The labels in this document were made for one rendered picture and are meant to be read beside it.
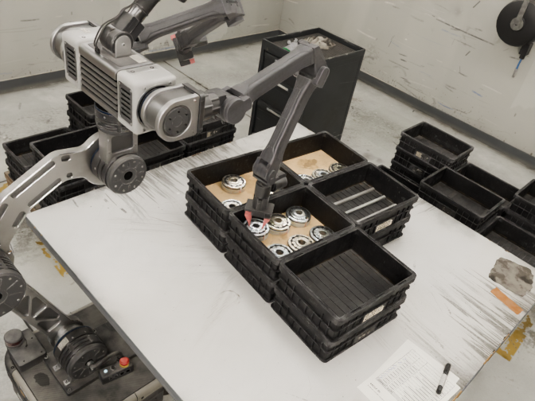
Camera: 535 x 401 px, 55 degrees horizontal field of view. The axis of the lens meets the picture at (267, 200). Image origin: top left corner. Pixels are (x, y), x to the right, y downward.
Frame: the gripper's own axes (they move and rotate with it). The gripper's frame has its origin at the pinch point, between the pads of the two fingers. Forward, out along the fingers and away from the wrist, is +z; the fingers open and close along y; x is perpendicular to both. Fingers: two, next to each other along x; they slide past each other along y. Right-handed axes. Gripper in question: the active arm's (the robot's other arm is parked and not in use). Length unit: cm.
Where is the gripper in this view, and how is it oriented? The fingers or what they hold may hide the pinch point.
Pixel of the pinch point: (255, 224)
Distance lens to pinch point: 193.5
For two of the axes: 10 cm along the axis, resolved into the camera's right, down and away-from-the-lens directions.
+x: -1.4, 5.8, -8.0
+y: -9.8, -2.1, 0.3
